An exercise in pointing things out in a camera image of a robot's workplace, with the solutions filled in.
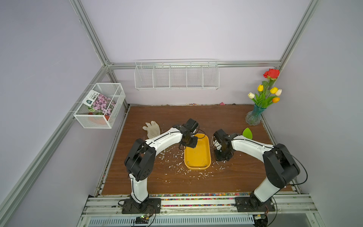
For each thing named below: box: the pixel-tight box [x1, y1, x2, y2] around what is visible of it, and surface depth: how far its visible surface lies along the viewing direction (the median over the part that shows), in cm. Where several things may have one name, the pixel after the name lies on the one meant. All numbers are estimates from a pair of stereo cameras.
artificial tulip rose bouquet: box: [247, 68, 283, 109], surface depth 91 cm
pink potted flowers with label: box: [82, 89, 117, 121], surface depth 75 cm
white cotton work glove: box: [142, 120, 161, 140], surface depth 107 cm
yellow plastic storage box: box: [183, 133, 212, 170], surface depth 93 cm
